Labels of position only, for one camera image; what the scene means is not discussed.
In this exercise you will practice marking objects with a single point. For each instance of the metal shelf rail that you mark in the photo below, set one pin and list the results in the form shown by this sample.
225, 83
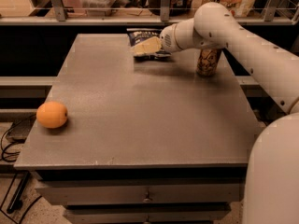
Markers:
264, 12

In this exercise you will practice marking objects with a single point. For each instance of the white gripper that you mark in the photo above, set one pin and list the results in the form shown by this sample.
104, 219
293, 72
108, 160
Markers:
167, 41

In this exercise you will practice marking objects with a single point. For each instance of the dark power brick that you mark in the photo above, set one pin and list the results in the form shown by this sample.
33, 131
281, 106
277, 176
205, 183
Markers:
19, 131

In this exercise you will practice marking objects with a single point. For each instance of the gold soda can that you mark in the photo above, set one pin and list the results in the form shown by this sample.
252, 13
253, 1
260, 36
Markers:
208, 62

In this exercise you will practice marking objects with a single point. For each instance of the orange fruit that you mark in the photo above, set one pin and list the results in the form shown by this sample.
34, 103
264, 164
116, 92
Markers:
52, 115

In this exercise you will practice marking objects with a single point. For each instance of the blue chip bag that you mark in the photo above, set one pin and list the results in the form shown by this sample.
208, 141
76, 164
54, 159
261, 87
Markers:
143, 33

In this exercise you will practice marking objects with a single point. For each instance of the grey drawer cabinet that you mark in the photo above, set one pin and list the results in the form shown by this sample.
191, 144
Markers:
135, 128

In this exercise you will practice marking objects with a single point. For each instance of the upper drawer knob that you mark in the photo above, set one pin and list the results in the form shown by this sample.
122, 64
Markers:
147, 198

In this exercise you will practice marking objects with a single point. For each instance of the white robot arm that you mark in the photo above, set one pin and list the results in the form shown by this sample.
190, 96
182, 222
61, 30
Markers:
271, 193

